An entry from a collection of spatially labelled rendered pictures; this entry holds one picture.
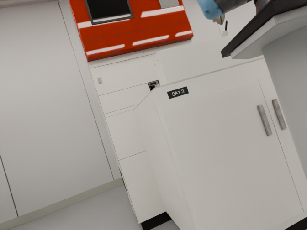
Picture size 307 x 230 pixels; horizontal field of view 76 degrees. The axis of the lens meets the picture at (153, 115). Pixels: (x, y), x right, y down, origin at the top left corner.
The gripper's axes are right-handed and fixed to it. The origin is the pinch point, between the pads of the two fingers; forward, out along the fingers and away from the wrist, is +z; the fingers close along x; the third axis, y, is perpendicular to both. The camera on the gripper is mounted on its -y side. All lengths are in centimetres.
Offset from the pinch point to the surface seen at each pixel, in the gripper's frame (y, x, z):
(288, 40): -46, 3, 27
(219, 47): -9.7, 7.7, 14.1
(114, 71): 36, 66, -5
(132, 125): 36, 65, 34
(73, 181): 150, 186, 79
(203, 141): -18, 28, 50
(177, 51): -16.5, 26.5, 11.6
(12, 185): 127, 250, 57
